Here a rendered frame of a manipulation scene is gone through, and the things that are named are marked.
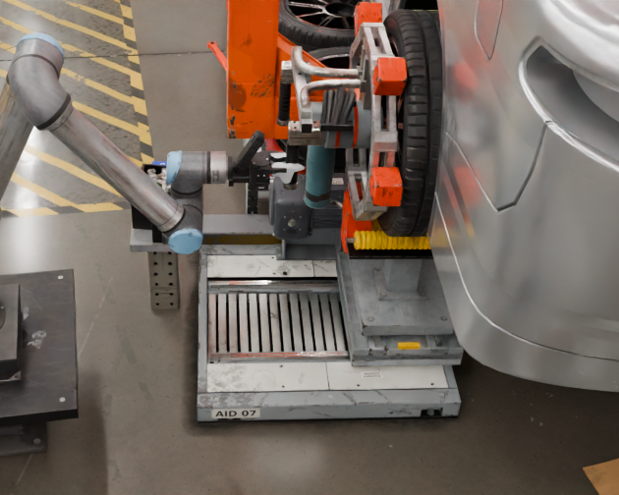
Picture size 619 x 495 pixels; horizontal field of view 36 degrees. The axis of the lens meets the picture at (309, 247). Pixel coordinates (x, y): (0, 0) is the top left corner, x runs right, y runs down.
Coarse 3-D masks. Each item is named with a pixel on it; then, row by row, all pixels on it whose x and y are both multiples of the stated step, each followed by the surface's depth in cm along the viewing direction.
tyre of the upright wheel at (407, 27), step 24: (384, 24) 281; (408, 24) 258; (432, 24) 260; (408, 48) 251; (432, 48) 251; (408, 72) 249; (432, 72) 248; (408, 96) 248; (432, 96) 247; (408, 120) 248; (432, 120) 247; (408, 144) 249; (432, 144) 248; (408, 168) 251; (432, 168) 251; (408, 192) 254; (432, 192) 255; (384, 216) 282; (408, 216) 261
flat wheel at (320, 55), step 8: (328, 48) 389; (336, 48) 390; (344, 48) 390; (312, 56) 383; (320, 56) 384; (328, 56) 384; (336, 56) 385; (344, 56) 386; (328, 64) 385; (336, 64) 387; (344, 64) 388; (360, 64) 388; (280, 144) 368; (304, 152) 357; (336, 152) 350; (344, 152) 349; (304, 160) 359; (336, 160) 352; (344, 160) 351; (368, 160) 352; (336, 168) 354; (344, 168) 354
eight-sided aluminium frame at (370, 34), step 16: (368, 32) 265; (384, 32) 265; (352, 48) 288; (368, 48) 259; (384, 48) 258; (352, 64) 291; (368, 64) 257; (384, 144) 251; (352, 160) 300; (384, 160) 259; (352, 176) 298; (368, 176) 259; (352, 192) 291; (368, 192) 261; (352, 208) 290; (368, 208) 264; (384, 208) 264
